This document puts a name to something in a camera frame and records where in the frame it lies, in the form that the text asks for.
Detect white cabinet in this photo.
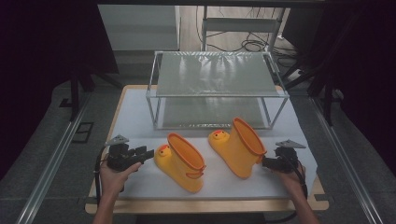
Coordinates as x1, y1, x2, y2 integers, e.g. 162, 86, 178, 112
97, 4, 182, 52

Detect white table mat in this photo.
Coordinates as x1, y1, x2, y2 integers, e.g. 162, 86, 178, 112
106, 88, 318, 201

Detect aluminium rail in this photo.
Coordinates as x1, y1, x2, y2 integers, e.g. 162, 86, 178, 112
310, 95, 385, 224
14, 92, 92, 224

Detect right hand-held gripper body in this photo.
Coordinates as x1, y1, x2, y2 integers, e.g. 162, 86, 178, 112
274, 138, 307, 175

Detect black metal stand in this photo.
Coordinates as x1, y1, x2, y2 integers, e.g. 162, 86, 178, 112
68, 70, 123, 123
282, 52, 345, 127

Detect person's right hand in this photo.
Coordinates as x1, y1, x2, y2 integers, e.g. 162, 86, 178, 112
273, 165, 308, 196

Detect black floor cables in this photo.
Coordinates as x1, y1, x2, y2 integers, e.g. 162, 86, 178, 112
195, 5, 301, 61

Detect black curtain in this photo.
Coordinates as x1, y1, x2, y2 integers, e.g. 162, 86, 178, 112
281, 0, 396, 178
0, 0, 120, 181

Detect yellow duck rain boot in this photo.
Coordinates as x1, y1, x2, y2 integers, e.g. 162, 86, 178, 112
207, 117, 268, 180
153, 132, 207, 194

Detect person's left hand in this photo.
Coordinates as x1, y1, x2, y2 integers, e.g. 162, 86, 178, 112
99, 161, 143, 196

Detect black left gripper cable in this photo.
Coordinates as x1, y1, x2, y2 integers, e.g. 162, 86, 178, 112
93, 145, 109, 207

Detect grey metal frame stand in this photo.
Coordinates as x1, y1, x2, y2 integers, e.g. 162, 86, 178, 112
201, 5, 286, 53

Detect metal two-tier shoe rack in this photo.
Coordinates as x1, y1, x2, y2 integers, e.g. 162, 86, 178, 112
145, 49, 290, 132

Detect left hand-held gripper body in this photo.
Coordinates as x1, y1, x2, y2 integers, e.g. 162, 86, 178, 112
105, 133, 148, 173

